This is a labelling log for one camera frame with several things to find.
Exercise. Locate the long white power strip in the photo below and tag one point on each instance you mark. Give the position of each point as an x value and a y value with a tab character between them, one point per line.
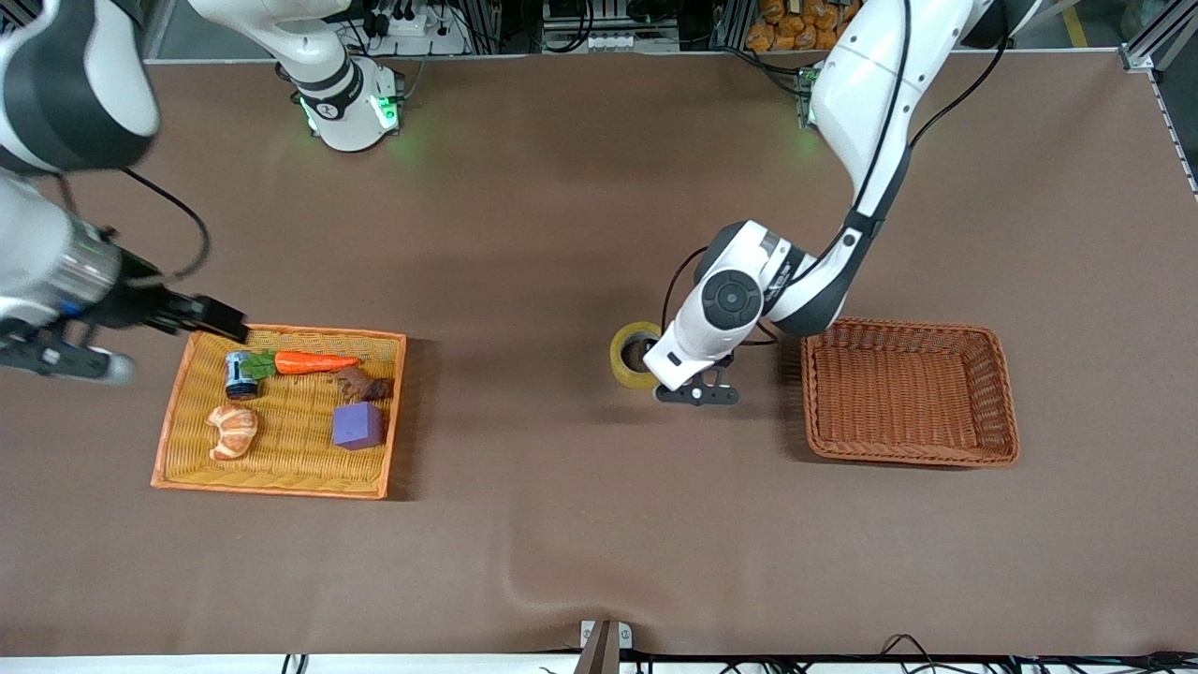
608	42

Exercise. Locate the small dark blue can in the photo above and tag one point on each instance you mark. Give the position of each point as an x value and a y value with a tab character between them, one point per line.
241	379

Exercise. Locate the toy croissant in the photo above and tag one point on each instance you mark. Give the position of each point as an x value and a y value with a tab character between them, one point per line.
232	432

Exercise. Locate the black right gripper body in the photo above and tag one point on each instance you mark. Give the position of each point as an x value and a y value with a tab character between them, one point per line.
134	306

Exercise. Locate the aluminium frame profile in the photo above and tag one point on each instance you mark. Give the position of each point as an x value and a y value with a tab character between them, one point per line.
1156	42

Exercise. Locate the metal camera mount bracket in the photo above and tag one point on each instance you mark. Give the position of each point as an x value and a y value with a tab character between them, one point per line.
604	646

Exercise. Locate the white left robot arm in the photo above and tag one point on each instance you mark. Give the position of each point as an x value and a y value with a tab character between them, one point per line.
870	94

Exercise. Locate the white power strip with plugs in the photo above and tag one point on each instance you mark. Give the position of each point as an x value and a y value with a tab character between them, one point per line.
412	26

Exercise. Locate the yellow wicker tray orange rim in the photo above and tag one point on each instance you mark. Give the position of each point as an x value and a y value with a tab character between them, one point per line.
281	468

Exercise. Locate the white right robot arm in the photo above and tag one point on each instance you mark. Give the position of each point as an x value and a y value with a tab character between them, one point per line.
328	94

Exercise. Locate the orange toy carrot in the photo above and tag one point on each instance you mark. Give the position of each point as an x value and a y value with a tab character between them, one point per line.
314	363

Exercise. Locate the brown toy chunk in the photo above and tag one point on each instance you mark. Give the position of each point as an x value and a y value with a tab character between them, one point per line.
363	385

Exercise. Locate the yellow tape roll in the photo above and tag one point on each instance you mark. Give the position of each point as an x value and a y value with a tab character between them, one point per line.
622	370

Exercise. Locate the brown wicker basket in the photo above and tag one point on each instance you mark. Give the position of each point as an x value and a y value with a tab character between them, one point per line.
898	440

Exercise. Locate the purple cube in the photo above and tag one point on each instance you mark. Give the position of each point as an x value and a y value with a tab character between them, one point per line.
357	426

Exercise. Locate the bag of orange buns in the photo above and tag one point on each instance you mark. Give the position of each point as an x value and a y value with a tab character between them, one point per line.
786	23

